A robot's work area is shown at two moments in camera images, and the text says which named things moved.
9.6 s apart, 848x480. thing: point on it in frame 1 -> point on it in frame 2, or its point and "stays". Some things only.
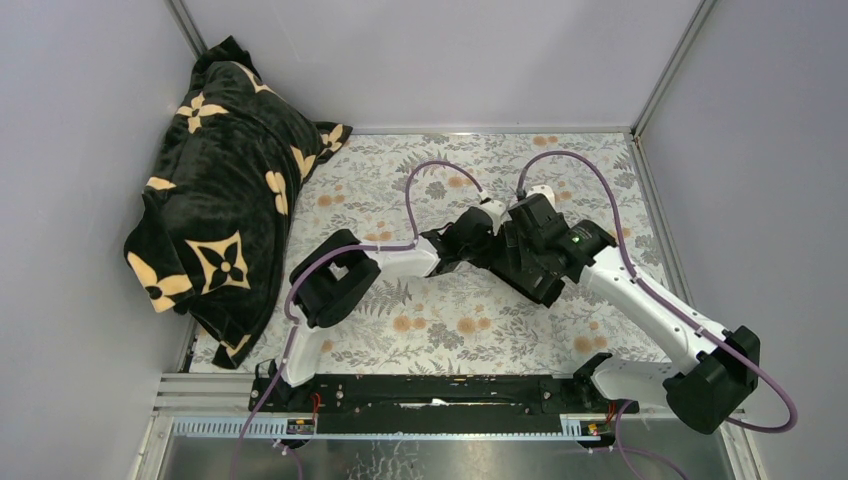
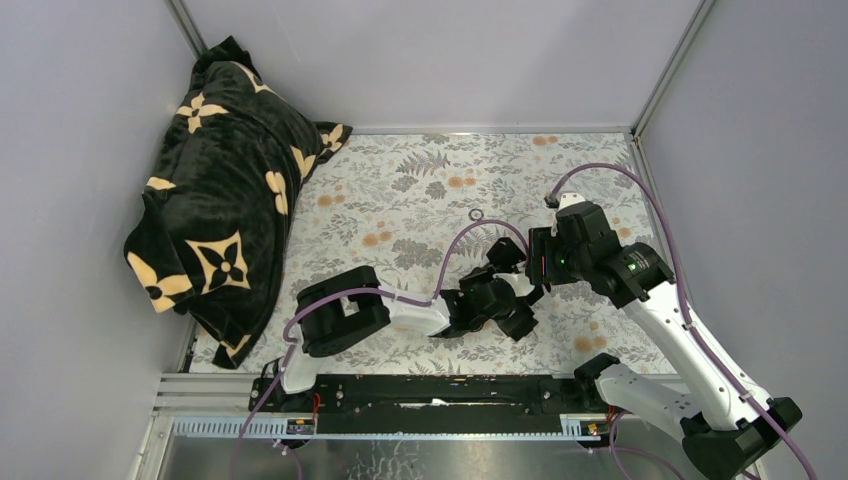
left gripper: (487, 236) -> (479, 273)
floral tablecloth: (386, 188) stays
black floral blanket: (205, 237) stays
